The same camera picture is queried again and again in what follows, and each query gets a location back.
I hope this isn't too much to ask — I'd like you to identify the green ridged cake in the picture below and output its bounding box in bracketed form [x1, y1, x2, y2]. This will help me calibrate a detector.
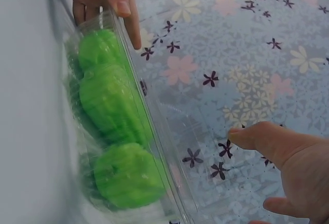
[93, 143, 166, 214]
[78, 65, 153, 148]
[78, 28, 127, 73]

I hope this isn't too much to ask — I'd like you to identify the person's right hand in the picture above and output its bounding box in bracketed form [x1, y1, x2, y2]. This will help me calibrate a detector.
[228, 121, 329, 224]

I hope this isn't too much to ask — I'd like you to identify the clear plastic clamshell box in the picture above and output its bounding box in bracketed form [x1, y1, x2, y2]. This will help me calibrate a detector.
[60, 5, 232, 224]

